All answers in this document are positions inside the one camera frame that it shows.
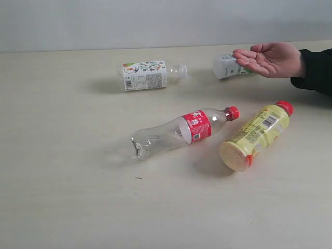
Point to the yellow juice bottle red cap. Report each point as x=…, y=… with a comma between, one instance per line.
x=239, y=151

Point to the black sleeved forearm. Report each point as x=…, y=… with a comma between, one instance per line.
x=317, y=72

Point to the clear bottle white floral label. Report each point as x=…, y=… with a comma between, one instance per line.
x=149, y=75

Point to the white bottle green label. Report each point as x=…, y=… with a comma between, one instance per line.
x=225, y=66

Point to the person's open bare hand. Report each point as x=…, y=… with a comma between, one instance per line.
x=272, y=60

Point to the clear cola bottle red label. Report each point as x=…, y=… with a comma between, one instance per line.
x=184, y=130

